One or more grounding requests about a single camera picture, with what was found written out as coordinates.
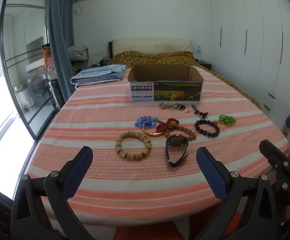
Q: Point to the blue curtain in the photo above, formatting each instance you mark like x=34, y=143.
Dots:
x=59, y=42

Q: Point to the pile of folded clothes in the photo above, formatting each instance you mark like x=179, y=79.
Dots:
x=78, y=53

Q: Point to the white wardrobe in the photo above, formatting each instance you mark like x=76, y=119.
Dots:
x=255, y=42

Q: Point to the yellow floral quilt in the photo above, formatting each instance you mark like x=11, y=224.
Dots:
x=160, y=58

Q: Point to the dark red bead pendant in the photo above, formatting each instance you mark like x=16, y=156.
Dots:
x=202, y=114

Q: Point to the dark wristwatch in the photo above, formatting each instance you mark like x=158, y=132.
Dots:
x=176, y=141

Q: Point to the cream padded headboard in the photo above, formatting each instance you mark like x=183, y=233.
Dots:
x=150, y=45

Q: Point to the orange striped bed sheet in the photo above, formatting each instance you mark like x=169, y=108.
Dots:
x=134, y=185

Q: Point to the wall socket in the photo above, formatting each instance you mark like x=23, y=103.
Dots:
x=198, y=49

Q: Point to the black framed glass door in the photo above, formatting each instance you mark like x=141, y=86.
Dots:
x=17, y=67

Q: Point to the washing machine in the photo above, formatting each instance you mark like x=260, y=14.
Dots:
x=38, y=85

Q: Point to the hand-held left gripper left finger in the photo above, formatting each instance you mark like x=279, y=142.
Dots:
x=76, y=173

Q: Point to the folded blue striped blanket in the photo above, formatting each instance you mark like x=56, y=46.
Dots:
x=97, y=76

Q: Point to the cluster of metal rings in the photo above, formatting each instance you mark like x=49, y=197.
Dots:
x=171, y=106

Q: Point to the gold bangle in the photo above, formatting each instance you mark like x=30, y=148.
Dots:
x=151, y=133

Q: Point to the printed cardboard box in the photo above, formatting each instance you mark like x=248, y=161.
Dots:
x=165, y=90

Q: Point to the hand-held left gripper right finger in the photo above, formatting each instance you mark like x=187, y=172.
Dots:
x=211, y=175

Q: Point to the dark wooden nightstand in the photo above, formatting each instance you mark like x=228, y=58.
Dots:
x=205, y=65

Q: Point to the colourful floral cloth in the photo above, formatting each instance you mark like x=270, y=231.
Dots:
x=49, y=62

